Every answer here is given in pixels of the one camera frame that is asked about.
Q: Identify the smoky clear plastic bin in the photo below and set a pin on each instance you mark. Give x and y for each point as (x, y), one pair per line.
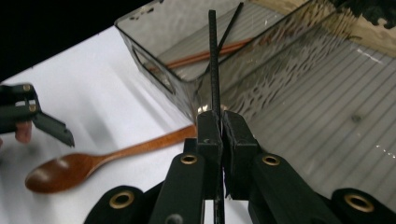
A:
(186, 25)
(311, 109)

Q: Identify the white table board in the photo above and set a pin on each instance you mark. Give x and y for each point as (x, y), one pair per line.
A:
(93, 93)

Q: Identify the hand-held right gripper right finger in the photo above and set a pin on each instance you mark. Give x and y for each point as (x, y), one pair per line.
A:
(280, 193)

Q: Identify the black chopstick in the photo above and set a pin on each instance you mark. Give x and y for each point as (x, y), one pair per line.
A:
(232, 22)
(213, 62)

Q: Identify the brown wooden spoon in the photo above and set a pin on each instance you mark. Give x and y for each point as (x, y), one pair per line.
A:
(77, 169)

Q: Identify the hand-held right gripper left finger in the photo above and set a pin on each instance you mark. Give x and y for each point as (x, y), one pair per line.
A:
(186, 186)

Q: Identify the brown wooden chopstick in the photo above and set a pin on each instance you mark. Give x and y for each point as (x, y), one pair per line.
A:
(193, 59)
(193, 56)

